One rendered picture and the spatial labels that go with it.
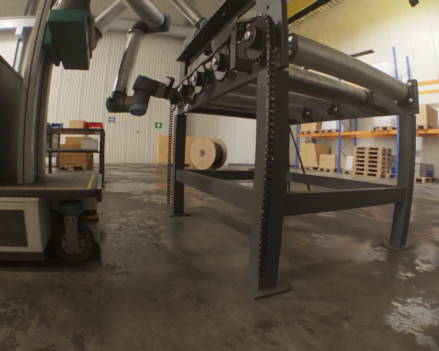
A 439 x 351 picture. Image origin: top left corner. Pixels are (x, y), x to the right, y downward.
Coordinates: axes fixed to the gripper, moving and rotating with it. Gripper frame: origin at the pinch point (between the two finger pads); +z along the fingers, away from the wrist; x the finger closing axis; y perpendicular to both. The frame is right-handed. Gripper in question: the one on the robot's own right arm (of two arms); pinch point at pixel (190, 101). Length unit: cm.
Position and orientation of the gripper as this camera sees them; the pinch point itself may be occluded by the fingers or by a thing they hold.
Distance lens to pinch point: 154.6
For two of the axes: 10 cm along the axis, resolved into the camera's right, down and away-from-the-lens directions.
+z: 8.3, 2.1, 5.2
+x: 3.1, 6.0, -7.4
